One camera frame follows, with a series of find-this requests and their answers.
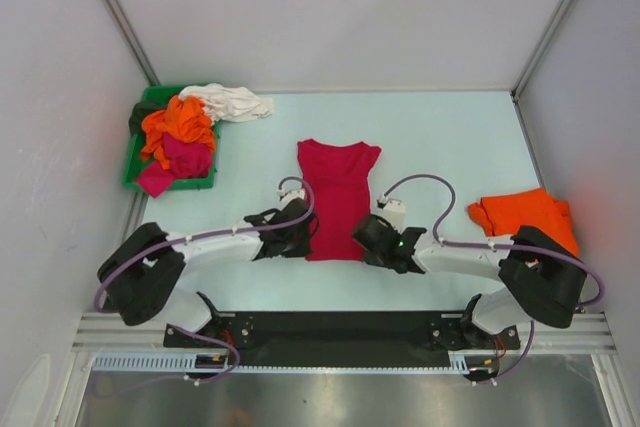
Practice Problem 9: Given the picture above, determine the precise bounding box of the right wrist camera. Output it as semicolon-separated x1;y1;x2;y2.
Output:
377;194;406;231

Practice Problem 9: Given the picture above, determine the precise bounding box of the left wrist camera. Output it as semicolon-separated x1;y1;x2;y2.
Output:
277;187;310;210

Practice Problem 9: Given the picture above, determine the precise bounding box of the grey slotted cable duct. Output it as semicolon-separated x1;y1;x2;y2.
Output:
93;352;479;375

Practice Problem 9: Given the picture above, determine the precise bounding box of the aluminium frame rail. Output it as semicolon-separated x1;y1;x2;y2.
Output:
71;312;616;355

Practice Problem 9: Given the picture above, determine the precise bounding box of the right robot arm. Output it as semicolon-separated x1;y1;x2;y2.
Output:
352;214;587;348

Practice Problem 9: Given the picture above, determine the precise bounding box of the green plastic bin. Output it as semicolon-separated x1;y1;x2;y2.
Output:
123;85;219;192

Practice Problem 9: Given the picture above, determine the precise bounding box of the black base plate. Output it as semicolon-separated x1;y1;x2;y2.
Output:
162;310;521;368

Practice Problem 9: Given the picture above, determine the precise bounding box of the white t shirt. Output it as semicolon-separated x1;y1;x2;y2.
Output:
178;83;275;123

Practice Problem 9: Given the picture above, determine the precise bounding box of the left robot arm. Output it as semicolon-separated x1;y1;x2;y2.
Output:
97;197;316;347

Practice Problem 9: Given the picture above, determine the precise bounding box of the folded orange t shirt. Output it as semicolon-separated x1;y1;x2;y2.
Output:
466;188;580;256

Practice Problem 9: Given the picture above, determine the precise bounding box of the crimson t shirt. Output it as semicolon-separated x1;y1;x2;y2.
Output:
297;139;382;262

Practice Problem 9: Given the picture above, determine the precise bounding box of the dark green t shirt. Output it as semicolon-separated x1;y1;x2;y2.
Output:
128;100;166;135

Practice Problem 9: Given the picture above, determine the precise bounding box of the magenta t shirt in bin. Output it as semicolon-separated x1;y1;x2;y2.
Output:
133;133;215;198

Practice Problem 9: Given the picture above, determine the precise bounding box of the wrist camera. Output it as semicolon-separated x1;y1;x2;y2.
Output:
377;194;406;231
277;187;310;210

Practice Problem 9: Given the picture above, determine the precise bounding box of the crumpled orange t shirt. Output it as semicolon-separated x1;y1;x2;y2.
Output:
140;95;216;170

